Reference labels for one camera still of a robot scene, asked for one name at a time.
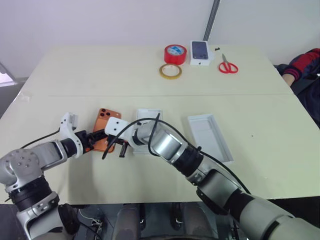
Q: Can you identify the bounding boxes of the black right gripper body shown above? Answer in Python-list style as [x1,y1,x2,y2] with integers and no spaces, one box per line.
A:
[107,134,131,148]

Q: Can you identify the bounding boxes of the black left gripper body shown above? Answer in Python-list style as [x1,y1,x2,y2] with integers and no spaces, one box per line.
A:
[74,129,97,153]

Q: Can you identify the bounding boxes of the orange smartphone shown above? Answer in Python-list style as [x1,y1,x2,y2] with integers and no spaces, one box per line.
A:
[92,107,123,153]

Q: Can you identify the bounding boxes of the white phone box base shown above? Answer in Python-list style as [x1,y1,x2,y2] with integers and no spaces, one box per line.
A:
[131,108,165,157]

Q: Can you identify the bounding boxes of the white phone box lid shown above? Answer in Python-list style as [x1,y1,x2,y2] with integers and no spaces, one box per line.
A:
[187,113,235,165]

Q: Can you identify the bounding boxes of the printed white phone box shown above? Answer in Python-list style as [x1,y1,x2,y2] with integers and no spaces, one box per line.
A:
[189,39,216,67]

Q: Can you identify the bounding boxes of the bystander bare hand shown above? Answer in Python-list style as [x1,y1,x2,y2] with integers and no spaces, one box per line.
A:
[282,73,296,87]

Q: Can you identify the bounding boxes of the yellow tape roll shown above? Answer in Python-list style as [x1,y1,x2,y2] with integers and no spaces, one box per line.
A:
[159,63,183,80]

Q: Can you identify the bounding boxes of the red tape roll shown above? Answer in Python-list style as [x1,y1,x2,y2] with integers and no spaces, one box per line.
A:
[164,44,188,66]

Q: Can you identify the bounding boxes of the bystander dark clothed body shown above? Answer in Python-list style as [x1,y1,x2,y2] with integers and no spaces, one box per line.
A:
[273,63,320,126]

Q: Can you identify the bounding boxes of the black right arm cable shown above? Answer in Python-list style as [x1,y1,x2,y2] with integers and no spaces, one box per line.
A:
[101,112,252,196]

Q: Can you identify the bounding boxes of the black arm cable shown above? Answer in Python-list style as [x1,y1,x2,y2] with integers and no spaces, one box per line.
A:
[101,112,252,196]
[19,127,63,150]

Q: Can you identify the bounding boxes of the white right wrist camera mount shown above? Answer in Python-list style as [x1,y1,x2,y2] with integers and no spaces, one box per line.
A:
[104,117,130,137]

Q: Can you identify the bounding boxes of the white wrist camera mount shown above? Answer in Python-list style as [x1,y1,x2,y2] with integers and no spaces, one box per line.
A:
[104,117,130,137]
[59,112,84,158]

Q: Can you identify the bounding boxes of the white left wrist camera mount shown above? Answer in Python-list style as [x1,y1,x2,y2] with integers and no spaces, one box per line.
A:
[59,112,84,158]

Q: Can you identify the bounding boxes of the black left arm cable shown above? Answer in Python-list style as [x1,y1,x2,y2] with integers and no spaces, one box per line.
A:
[19,127,63,150]

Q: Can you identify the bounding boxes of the thin white wires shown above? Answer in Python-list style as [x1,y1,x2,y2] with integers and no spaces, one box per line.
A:
[79,208,104,230]

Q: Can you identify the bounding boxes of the red handled scissors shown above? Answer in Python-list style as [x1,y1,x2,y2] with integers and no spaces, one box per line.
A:
[218,53,240,75]

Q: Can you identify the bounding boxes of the grey metal profile post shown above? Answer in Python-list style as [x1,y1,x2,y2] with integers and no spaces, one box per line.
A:
[202,0,222,42]

